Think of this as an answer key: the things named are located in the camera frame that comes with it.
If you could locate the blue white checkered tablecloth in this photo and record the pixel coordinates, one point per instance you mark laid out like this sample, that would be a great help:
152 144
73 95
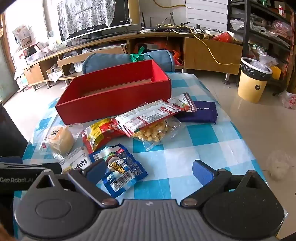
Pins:
203 143

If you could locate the red white long snack packet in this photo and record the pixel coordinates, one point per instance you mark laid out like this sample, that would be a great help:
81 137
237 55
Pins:
143 118

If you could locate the white lace cloth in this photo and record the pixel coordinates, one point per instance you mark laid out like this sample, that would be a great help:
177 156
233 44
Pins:
81 16

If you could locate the blue snack packet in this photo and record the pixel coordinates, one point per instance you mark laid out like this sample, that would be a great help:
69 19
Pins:
124 166

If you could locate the black router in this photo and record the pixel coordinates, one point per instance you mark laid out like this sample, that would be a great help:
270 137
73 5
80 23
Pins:
148 29

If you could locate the blue white carton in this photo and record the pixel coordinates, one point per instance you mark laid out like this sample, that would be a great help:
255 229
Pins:
79 66

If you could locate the clear bread pastry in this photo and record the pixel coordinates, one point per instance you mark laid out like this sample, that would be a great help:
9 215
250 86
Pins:
61 140

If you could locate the black shelf rack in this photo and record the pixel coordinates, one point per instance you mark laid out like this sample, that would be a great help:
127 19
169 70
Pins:
266 37

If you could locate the white packet with black print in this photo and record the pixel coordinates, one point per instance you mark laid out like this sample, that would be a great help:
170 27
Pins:
76 160

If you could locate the orange plastic bag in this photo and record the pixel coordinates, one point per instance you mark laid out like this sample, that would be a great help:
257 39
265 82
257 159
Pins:
177 55

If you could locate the television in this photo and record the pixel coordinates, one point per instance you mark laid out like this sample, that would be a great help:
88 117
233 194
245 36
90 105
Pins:
118 16

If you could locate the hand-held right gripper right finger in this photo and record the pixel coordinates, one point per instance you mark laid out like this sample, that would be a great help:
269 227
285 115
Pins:
202 172

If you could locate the purple wafer packet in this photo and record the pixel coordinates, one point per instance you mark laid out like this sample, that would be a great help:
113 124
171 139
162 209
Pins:
203 113

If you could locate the red cardboard box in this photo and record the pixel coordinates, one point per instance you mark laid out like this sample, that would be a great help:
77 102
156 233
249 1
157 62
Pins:
111 102

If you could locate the blue cushion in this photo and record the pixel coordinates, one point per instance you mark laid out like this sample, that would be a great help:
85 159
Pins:
104 61

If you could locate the yellow trash bin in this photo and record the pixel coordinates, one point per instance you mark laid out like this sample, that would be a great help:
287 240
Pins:
252 88

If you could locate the clear plastic bag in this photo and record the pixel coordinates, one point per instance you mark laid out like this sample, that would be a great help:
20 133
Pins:
264 58

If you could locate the dark cloth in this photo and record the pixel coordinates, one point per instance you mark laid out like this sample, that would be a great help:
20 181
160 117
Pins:
11 132

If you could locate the red yellow snack packet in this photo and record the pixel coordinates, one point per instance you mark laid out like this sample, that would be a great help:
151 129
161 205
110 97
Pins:
97 134

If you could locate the wooden television cabinet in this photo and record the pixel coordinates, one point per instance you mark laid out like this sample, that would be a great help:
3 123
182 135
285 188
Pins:
208 53

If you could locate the clear bag of yellow puffs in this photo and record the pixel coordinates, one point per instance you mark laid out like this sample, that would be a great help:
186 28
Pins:
152 134

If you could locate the white plastic bag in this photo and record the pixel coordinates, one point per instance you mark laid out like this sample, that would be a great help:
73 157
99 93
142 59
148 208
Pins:
289 99

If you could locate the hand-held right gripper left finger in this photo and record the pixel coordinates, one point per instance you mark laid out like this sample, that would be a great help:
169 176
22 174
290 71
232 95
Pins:
97 167

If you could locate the red plastic bag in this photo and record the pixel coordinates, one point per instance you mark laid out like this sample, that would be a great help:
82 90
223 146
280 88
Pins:
223 37

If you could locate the white pouch with red print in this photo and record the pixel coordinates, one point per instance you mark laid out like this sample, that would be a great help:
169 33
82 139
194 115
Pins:
182 102

